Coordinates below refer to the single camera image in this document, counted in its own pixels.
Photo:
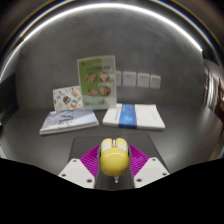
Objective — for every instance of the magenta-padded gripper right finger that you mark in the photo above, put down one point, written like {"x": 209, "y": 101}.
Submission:
{"x": 150, "y": 171}

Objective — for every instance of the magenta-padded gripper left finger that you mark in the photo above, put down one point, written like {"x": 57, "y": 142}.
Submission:
{"x": 78, "y": 173}

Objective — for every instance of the yellow computer mouse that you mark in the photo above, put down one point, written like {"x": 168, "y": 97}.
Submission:
{"x": 114, "y": 160}

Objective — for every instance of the black mouse pad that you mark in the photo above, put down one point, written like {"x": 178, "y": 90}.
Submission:
{"x": 83, "y": 145}

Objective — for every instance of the grey cover book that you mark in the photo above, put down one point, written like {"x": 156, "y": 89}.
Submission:
{"x": 68, "y": 121}

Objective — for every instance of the white book with blue band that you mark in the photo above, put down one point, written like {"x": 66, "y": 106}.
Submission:
{"x": 133, "y": 116}

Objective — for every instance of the white sticker sheet card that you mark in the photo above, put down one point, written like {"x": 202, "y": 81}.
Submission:
{"x": 66, "y": 98}

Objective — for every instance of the green menu sign stand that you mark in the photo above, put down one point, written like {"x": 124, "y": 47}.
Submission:
{"x": 96, "y": 81}

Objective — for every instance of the white wall socket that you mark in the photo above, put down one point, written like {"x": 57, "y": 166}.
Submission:
{"x": 129, "y": 79}
{"x": 155, "y": 81}
{"x": 143, "y": 80}
{"x": 118, "y": 78}

